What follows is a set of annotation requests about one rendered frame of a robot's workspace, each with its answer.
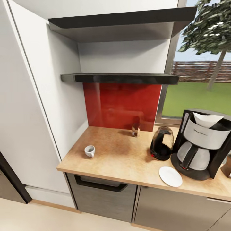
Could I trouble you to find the saucer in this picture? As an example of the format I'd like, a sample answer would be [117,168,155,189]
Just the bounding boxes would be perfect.
[159,166,182,187]

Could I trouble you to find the electric kettle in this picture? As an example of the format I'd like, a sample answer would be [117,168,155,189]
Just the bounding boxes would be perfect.
[150,126,174,161]

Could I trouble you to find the bottle of coffee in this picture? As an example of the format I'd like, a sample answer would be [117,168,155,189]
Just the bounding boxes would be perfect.
[221,154,231,178]

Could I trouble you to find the paper coffee filter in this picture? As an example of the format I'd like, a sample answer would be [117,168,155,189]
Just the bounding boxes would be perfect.
[193,113,223,128]

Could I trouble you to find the coffee cup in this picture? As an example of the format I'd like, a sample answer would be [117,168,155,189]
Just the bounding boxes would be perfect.
[84,145,95,157]

